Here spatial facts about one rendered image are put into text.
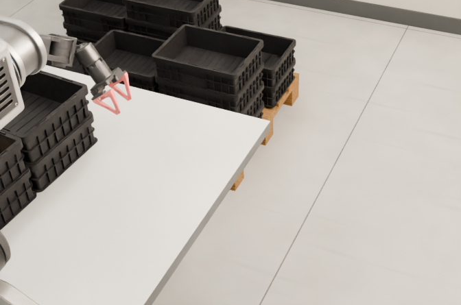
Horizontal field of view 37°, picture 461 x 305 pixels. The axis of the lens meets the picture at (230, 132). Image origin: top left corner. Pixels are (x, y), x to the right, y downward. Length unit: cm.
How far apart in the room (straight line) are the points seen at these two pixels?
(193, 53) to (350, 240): 108
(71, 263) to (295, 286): 107
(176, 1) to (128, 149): 145
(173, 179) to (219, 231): 83
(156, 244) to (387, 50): 247
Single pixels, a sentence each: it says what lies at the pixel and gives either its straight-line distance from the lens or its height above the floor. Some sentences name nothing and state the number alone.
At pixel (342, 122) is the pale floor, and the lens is 354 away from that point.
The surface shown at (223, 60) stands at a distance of 310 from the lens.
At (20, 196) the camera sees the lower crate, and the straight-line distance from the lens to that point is 215.
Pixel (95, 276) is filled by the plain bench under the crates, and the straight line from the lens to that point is 195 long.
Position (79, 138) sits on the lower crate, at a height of 77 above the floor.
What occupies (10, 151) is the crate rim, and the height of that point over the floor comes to 92.
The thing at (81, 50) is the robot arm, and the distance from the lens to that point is 197.
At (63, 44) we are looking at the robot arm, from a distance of 196.
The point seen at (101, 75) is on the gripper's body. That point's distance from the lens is 197.
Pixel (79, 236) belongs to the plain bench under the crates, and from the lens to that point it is 206.
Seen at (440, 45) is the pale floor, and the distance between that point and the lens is 424.
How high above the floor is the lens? 215
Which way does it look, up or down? 38 degrees down
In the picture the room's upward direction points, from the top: 3 degrees counter-clockwise
